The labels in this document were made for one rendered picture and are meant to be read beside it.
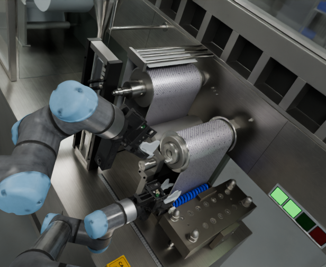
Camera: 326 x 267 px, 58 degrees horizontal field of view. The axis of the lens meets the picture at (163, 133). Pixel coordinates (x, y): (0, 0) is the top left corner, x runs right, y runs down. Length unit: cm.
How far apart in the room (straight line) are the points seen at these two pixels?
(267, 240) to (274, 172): 158
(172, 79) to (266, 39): 35
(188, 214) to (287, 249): 173
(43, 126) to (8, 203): 15
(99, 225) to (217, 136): 50
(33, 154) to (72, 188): 73
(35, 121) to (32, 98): 104
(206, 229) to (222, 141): 33
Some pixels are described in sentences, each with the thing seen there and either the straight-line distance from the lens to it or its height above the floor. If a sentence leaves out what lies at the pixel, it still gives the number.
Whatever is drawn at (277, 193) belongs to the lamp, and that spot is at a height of 119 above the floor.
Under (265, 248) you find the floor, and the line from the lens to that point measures 266.
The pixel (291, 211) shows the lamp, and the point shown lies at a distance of 120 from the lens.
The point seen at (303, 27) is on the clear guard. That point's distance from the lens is 102.
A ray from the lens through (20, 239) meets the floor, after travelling 217.
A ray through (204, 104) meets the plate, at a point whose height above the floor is 125.
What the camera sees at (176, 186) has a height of 112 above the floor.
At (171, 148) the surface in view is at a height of 127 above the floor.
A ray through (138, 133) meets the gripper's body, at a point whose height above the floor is 147.
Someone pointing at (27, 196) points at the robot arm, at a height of 150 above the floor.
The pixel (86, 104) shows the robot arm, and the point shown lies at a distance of 54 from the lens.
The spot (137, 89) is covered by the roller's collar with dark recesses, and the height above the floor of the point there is 135.
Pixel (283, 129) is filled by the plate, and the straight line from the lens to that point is 111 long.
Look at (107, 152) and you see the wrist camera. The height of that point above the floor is 141.
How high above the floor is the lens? 193
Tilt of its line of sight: 40 degrees down
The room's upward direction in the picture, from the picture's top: 22 degrees clockwise
